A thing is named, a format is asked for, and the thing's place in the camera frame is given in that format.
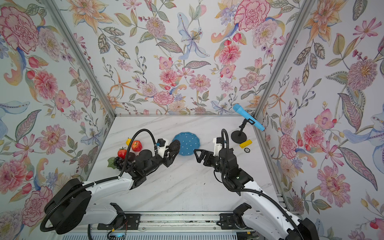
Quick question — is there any blue polka dot plate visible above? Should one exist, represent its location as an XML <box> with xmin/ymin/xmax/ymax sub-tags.
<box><xmin>173</xmin><ymin>132</ymin><xmax>201</xmax><ymax>156</ymax></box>

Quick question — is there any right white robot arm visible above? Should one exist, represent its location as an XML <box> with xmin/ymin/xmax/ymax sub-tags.
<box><xmin>194</xmin><ymin>149</ymin><xmax>319</xmax><ymax>240</ymax></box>

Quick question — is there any dark brown toy avocado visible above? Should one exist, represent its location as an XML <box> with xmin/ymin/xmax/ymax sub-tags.
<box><xmin>170</xmin><ymin>140</ymin><xmax>181</xmax><ymax>152</ymax></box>

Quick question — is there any blue toy microphone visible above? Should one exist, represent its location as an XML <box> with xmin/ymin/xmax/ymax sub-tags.
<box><xmin>233</xmin><ymin>104</ymin><xmax>265</xmax><ymax>131</ymax></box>

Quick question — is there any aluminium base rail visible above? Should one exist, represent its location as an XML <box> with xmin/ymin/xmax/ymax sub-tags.
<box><xmin>47</xmin><ymin>211</ymin><xmax>301</xmax><ymax>240</ymax></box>

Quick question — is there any black microphone stand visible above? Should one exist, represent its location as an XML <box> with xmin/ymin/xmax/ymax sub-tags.
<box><xmin>231</xmin><ymin>119</ymin><xmax>255</xmax><ymax>144</ymax></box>

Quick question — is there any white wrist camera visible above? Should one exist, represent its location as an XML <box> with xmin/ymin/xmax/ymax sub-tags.
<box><xmin>156</xmin><ymin>139</ymin><xmax>169</xmax><ymax>158</ymax></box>
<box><xmin>213</xmin><ymin>137</ymin><xmax>226</xmax><ymax>157</ymax></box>

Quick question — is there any aluminium corner post right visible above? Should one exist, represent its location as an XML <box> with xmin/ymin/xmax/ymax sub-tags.
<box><xmin>253</xmin><ymin>0</ymin><xmax>313</xmax><ymax>119</ymax></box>

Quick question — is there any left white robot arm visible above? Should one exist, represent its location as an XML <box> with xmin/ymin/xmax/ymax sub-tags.
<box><xmin>40</xmin><ymin>140</ymin><xmax>181</xmax><ymax>235</ymax></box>

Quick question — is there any red yellow toy apple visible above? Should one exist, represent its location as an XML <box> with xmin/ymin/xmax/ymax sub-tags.
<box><xmin>131</xmin><ymin>141</ymin><xmax>143</xmax><ymax>153</ymax></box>

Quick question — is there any dark purple toy grape bunch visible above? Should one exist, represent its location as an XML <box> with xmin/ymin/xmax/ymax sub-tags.
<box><xmin>108</xmin><ymin>157</ymin><xmax>131</xmax><ymax>171</ymax></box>

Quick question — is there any aluminium corner post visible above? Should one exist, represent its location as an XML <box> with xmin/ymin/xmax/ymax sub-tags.
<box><xmin>42</xmin><ymin>0</ymin><xmax>117</xmax><ymax>121</ymax></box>
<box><xmin>253</xmin><ymin>0</ymin><xmax>313</xmax><ymax>119</ymax></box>

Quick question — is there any aluminium corner post left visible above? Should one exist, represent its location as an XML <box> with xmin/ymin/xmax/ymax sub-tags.
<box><xmin>42</xmin><ymin>0</ymin><xmax>117</xmax><ymax>121</ymax></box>

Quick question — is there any yellow toy block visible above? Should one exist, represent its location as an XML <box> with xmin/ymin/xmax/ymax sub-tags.
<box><xmin>239</xmin><ymin>140</ymin><xmax>253</xmax><ymax>149</ymax></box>

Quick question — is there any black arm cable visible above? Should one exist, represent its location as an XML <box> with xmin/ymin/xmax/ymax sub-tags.
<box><xmin>39</xmin><ymin>128</ymin><xmax>158</xmax><ymax>233</ymax></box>
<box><xmin>213</xmin><ymin>128</ymin><xmax>301</xmax><ymax>238</ymax></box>

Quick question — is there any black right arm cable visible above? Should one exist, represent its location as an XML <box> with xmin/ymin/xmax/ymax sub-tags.
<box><xmin>213</xmin><ymin>128</ymin><xmax>301</xmax><ymax>238</ymax></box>

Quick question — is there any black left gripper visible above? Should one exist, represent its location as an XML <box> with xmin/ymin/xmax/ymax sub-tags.
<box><xmin>143</xmin><ymin>146</ymin><xmax>180</xmax><ymax>176</ymax></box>

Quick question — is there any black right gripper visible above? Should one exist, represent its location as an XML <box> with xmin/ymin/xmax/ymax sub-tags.
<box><xmin>196</xmin><ymin>149</ymin><xmax>231</xmax><ymax>180</ymax></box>

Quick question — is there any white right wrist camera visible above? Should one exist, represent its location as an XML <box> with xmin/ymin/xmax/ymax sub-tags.
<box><xmin>213</xmin><ymin>137</ymin><xmax>226</xmax><ymax>157</ymax></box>

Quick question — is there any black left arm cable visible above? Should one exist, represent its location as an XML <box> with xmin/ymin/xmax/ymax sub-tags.
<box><xmin>39</xmin><ymin>128</ymin><xmax>158</xmax><ymax>233</ymax></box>

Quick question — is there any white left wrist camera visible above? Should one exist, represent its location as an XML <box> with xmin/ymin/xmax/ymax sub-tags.
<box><xmin>156</xmin><ymin>139</ymin><xmax>169</xmax><ymax>158</ymax></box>

